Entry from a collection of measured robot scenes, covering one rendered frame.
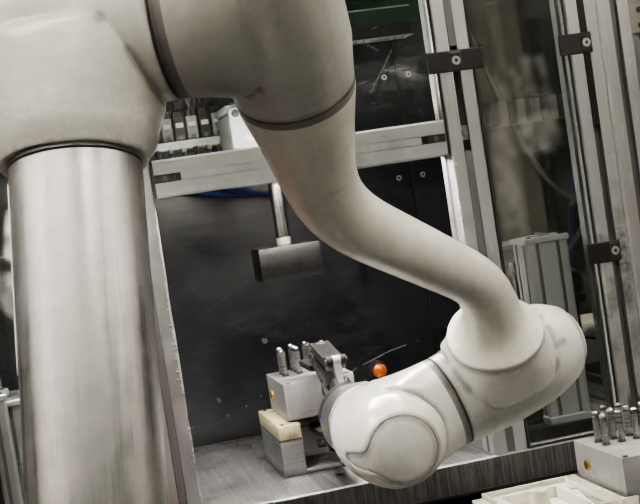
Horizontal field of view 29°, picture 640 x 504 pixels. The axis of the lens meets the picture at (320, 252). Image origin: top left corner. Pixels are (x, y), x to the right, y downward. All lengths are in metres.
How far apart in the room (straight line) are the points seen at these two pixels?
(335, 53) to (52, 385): 0.32
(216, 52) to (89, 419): 0.28
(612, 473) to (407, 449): 0.30
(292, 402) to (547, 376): 0.42
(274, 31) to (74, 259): 0.22
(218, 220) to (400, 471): 0.76
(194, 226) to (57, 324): 1.05
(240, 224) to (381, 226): 0.83
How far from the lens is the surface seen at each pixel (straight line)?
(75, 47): 0.93
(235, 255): 1.93
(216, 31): 0.92
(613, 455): 1.47
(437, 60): 1.57
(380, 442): 1.27
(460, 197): 1.57
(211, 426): 1.95
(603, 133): 1.64
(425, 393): 1.32
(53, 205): 0.91
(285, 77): 0.95
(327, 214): 1.07
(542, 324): 1.34
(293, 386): 1.64
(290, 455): 1.64
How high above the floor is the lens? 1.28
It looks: 3 degrees down
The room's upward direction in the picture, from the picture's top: 9 degrees counter-clockwise
